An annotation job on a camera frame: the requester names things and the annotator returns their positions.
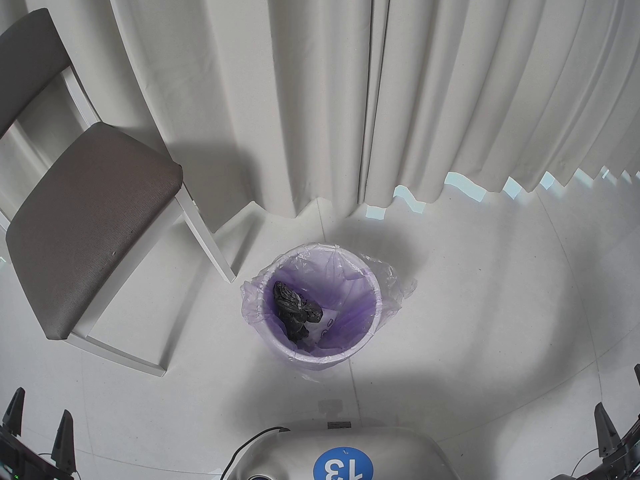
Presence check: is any grey padded white chair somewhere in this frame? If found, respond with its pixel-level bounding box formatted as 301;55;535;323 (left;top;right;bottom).
0;8;237;379

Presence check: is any clear printed wrapper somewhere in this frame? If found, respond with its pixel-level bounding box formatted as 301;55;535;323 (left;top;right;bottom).
307;305;351;351

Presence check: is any black plastic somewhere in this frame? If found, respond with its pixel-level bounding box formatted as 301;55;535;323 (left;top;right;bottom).
272;280;325;345

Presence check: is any purple plastic bag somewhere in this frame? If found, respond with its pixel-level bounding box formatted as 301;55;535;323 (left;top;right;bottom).
240;242;418;369

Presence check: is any white trash bin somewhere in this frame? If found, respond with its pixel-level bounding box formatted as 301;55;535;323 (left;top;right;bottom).
257;243;383;366

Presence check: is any white curtain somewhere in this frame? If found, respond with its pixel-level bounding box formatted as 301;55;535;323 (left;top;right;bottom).
357;0;640;215
100;0;391;219

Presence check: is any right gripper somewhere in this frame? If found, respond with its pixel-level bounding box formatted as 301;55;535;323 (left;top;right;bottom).
594;364;640;480

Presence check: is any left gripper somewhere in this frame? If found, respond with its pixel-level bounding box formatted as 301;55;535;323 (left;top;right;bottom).
0;387;77;480

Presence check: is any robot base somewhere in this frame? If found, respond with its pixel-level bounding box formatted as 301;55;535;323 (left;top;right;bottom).
231;419;461;480

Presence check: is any black cable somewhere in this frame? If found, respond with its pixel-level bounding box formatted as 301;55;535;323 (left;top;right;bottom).
219;425;292;480

